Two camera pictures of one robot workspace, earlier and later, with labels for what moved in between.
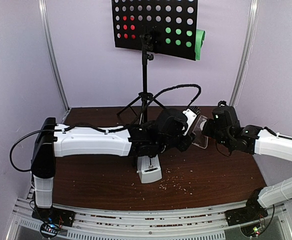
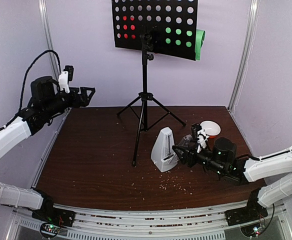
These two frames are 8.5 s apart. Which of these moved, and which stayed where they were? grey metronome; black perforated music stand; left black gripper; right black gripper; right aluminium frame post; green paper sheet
Moved: left black gripper; right black gripper; grey metronome
Stayed: right aluminium frame post; black perforated music stand; green paper sheet
